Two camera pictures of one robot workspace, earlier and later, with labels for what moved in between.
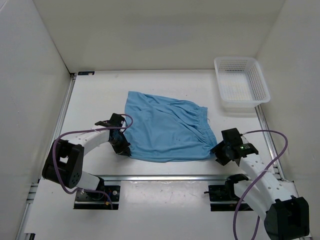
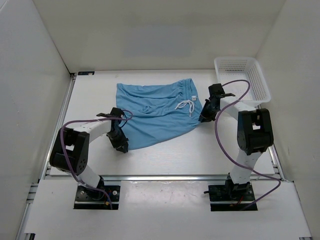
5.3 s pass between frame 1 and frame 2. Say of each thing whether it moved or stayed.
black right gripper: moved
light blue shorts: moved
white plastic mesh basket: stayed
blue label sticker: stayed
